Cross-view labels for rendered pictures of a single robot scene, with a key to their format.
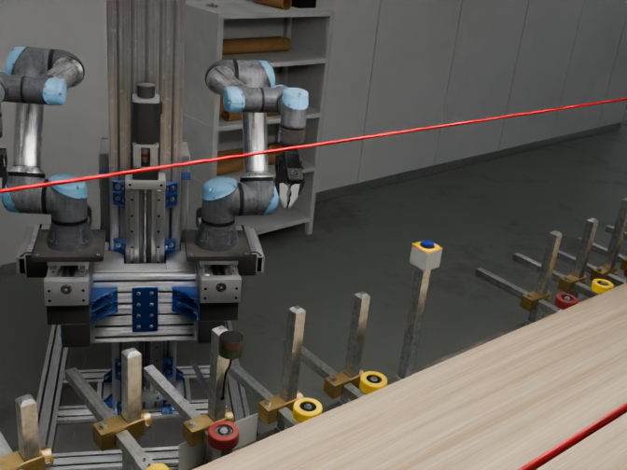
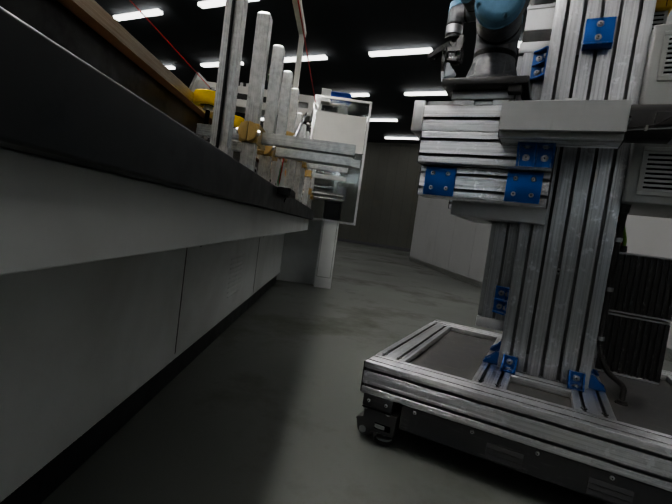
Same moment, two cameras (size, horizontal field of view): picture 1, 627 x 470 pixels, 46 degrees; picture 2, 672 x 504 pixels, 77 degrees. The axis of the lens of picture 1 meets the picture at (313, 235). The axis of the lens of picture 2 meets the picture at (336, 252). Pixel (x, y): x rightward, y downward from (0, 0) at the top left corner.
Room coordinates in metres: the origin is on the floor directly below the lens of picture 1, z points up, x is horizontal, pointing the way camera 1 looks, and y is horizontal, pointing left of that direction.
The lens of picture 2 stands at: (2.92, -0.85, 0.60)
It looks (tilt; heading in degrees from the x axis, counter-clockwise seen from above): 4 degrees down; 131
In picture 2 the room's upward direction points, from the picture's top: 8 degrees clockwise
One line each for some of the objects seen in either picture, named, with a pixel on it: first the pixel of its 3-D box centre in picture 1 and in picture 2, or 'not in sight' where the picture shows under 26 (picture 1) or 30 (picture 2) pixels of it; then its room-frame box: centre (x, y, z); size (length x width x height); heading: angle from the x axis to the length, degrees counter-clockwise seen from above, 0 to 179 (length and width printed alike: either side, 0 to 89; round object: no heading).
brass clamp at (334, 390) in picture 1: (344, 381); (252, 136); (1.96, -0.15, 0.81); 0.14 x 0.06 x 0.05; 131
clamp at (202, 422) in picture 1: (209, 426); not in sight; (1.63, 0.23, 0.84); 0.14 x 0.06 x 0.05; 131
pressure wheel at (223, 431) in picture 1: (222, 446); not in sight; (1.54, 0.18, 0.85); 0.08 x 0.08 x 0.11
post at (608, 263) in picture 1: (613, 250); not in sight; (2.96, -1.29, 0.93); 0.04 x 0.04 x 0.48; 41
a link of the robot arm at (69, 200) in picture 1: (66, 196); not in sight; (2.26, 0.82, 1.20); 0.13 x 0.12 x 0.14; 97
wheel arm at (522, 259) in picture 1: (557, 277); not in sight; (2.82, -1.03, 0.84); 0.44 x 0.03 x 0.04; 41
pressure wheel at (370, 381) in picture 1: (371, 393); (207, 112); (1.85, -0.22, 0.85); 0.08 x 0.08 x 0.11
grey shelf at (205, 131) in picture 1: (249, 128); not in sight; (4.73, 0.49, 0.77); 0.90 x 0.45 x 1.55; 134
